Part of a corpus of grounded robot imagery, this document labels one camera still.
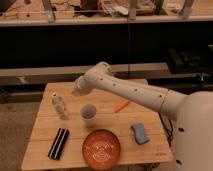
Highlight wooden table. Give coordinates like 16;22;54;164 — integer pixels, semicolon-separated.
22;82;173;171

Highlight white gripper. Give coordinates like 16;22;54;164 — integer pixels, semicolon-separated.
72;76;90;96

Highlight black cable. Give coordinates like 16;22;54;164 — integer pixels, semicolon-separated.
159;113;174;148

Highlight blue grey sponge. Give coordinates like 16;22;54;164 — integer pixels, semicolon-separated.
131;123;149;145

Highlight wooden shelf with clutter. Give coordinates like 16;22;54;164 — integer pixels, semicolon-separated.
0;0;213;27

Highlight black striped box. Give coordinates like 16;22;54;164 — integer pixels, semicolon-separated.
48;128;69;160

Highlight orange bowl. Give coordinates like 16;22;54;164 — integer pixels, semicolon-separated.
82;129;121;171

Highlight orange carrot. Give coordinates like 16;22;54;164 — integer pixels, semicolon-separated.
114;99;130;113

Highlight clear plastic bottle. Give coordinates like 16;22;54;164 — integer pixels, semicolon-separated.
51;92;68;120

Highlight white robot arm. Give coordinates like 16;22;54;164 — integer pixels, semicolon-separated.
72;62;213;171

